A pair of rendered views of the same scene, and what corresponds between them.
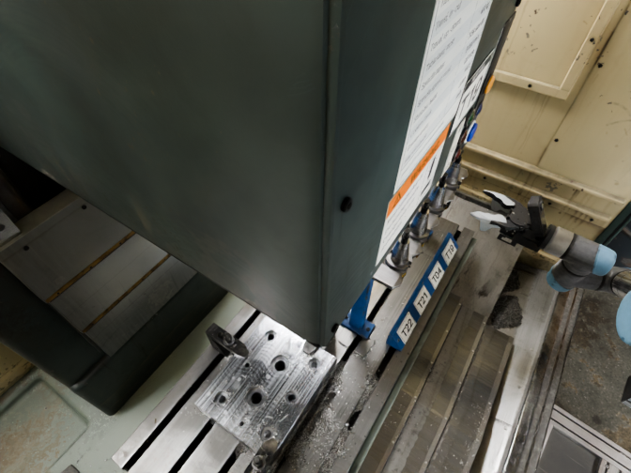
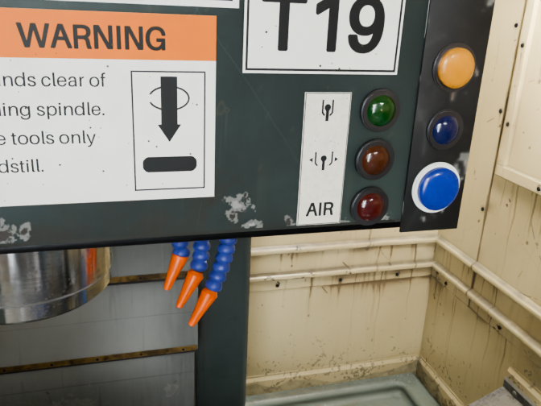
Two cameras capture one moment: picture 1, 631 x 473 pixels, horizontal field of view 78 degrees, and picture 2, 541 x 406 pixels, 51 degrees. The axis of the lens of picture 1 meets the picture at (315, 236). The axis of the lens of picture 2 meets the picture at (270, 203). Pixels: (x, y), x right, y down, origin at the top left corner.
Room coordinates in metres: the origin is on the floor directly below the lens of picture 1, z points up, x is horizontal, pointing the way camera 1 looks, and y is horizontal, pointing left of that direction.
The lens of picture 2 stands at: (0.16, -0.39, 1.73)
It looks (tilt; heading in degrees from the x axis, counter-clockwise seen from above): 20 degrees down; 40
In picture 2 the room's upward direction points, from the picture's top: 3 degrees clockwise
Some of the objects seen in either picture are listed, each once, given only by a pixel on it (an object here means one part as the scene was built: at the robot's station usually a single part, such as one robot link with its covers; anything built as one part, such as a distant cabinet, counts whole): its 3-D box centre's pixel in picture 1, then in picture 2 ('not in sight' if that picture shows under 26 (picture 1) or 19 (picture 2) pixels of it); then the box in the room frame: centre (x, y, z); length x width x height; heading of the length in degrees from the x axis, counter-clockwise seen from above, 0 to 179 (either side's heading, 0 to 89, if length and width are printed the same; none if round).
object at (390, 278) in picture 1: (388, 276); not in sight; (0.51, -0.17, 1.21); 0.07 x 0.05 x 0.01; 57
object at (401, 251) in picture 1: (401, 249); not in sight; (0.55, -0.20, 1.26); 0.04 x 0.04 x 0.07
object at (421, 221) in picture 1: (421, 220); not in sight; (0.64, -0.26, 1.26); 0.04 x 0.04 x 0.07
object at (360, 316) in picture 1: (361, 299); not in sight; (0.54, -0.13, 1.05); 0.10 x 0.05 x 0.30; 57
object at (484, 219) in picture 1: (485, 222); not in sight; (0.71, -0.47, 1.17); 0.09 x 0.03 x 0.06; 81
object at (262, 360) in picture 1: (269, 383); not in sight; (0.34, 0.12, 0.97); 0.29 x 0.23 x 0.05; 147
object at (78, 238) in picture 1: (139, 249); (72, 319); (0.63, 0.47, 1.16); 0.48 x 0.05 x 0.51; 147
